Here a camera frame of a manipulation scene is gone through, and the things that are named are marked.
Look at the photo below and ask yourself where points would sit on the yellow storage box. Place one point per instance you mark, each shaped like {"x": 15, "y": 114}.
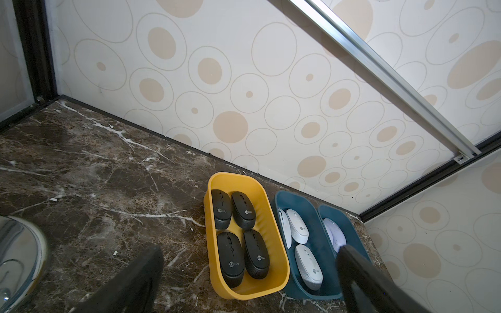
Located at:
{"x": 266, "y": 225}

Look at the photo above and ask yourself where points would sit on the white mouse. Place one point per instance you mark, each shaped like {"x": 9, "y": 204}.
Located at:
{"x": 299, "y": 230}
{"x": 308, "y": 267}
{"x": 283, "y": 217}

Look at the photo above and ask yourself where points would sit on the horizontal aluminium back bar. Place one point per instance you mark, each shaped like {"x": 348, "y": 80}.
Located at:
{"x": 393, "y": 85}

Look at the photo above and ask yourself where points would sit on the black mouse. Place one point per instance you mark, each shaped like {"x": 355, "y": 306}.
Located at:
{"x": 244, "y": 212}
{"x": 231, "y": 258}
{"x": 222, "y": 209}
{"x": 257, "y": 259}

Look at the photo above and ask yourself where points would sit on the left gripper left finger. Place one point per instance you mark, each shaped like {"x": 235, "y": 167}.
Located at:
{"x": 134, "y": 289}

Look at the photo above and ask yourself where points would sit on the purple mouse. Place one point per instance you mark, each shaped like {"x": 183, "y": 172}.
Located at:
{"x": 335, "y": 234}

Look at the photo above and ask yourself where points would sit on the teal storage box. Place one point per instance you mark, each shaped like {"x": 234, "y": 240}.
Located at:
{"x": 346, "y": 226}
{"x": 318, "y": 243}

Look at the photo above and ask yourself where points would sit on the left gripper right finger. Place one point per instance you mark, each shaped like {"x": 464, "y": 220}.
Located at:
{"x": 366, "y": 289}

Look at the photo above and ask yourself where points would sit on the silver wire cup rack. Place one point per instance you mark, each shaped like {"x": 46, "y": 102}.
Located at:
{"x": 24, "y": 261}

